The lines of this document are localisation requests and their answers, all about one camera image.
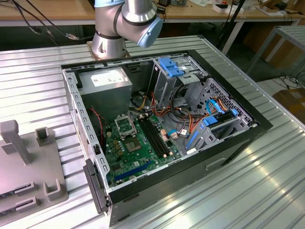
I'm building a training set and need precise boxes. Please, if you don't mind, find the CPU socket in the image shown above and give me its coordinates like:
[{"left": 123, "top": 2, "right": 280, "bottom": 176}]
[{"left": 122, "top": 137, "right": 142, "bottom": 154}]

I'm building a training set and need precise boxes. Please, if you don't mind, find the black RAM slot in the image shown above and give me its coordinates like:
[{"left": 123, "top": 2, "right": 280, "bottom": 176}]
[
  {"left": 142, "top": 118, "right": 163, "bottom": 156},
  {"left": 139, "top": 118, "right": 161, "bottom": 157},
  {"left": 144, "top": 118, "right": 166, "bottom": 155},
  {"left": 147, "top": 117, "right": 169, "bottom": 154}
]

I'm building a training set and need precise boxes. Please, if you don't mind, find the metal socket cover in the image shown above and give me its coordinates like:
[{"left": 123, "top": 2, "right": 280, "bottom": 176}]
[{"left": 113, "top": 115, "right": 138, "bottom": 140}]

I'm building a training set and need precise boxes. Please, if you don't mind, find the green motherboard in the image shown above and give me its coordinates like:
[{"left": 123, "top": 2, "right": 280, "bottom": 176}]
[{"left": 103, "top": 114, "right": 183, "bottom": 188}]

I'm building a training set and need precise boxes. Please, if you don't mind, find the grey power supply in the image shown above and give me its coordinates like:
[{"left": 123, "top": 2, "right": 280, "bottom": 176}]
[{"left": 77, "top": 66, "right": 133, "bottom": 125}]

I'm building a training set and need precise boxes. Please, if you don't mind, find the blue drive latch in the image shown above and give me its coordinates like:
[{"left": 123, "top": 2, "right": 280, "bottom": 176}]
[{"left": 157, "top": 57, "right": 189, "bottom": 78}]

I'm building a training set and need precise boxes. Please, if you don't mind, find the blue disk carrier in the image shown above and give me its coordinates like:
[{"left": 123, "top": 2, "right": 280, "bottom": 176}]
[{"left": 201, "top": 108, "right": 239, "bottom": 128}]

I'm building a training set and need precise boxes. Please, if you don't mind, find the black case fan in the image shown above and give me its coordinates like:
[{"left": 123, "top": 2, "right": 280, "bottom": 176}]
[{"left": 88, "top": 107, "right": 107, "bottom": 146}]

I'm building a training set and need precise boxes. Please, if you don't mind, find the blue expansion slot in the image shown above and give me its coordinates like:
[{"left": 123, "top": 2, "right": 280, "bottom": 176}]
[{"left": 113, "top": 159, "right": 153, "bottom": 182}]

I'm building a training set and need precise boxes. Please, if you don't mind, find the grey disk bay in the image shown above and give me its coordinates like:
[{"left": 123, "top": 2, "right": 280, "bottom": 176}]
[{"left": 182, "top": 112, "right": 254, "bottom": 158}]

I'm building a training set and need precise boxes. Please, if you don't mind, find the black PC case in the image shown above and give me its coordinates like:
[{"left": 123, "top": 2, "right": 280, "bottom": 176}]
[{"left": 61, "top": 49, "right": 274, "bottom": 227}]

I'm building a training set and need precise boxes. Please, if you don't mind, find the black plastic case panel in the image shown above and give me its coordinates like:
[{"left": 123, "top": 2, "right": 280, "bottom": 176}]
[{"left": 82, "top": 157, "right": 112, "bottom": 215}]

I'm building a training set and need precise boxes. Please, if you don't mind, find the white flat box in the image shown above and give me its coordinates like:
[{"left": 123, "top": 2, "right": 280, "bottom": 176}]
[{"left": 213, "top": 2, "right": 244, "bottom": 14}]

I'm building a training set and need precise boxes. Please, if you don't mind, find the grey parts rack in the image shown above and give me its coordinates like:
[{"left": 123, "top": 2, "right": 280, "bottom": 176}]
[{"left": 0, "top": 120, "right": 70, "bottom": 215}]

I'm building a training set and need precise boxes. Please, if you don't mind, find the wooden workbench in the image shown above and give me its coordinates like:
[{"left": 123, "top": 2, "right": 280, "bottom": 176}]
[{"left": 0, "top": 0, "right": 305, "bottom": 57}]

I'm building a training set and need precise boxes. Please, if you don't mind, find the small brown cardboard box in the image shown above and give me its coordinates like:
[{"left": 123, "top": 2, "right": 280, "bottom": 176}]
[{"left": 273, "top": 87, "right": 305, "bottom": 125}]

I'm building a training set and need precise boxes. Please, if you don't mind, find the large brown cardboard box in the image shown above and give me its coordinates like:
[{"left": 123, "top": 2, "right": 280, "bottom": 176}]
[{"left": 243, "top": 23, "right": 301, "bottom": 70}]

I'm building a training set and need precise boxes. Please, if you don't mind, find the flat cardboard piece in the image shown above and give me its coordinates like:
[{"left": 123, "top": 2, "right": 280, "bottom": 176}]
[{"left": 256, "top": 3, "right": 288, "bottom": 17}]

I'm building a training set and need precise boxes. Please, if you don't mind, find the orange yellow wire bundle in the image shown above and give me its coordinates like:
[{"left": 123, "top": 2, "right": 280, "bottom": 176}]
[{"left": 128, "top": 90, "right": 231, "bottom": 140}]

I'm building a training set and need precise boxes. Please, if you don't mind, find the blue carrier rail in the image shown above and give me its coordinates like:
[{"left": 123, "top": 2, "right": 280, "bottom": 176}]
[{"left": 185, "top": 130, "right": 200, "bottom": 149}]

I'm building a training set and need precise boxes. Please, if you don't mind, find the red black twisted wire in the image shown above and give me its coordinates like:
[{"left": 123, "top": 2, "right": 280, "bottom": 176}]
[{"left": 89, "top": 107, "right": 106, "bottom": 146}]

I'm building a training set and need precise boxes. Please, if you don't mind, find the blue SATA cable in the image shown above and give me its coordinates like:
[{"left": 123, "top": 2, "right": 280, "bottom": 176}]
[{"left": 204, "top": 98, "right": 226, "bottom": 118}]

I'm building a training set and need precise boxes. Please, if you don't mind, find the thin cable with metal plug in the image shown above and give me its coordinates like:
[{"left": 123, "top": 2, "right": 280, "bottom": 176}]
[{"left": 25, "top": 0, "right": 80, "bottom": 42}]

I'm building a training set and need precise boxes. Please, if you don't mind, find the black camera cable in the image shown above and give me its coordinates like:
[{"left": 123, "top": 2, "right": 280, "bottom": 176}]
[{"left": 10, "top": 0, "right": 59, "bottom": 46}]

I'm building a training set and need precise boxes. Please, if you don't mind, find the grey metal frame table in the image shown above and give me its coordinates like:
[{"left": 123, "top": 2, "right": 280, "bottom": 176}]
[{"left": 245, "top": 25, "right": 305, "bottom": 79}]

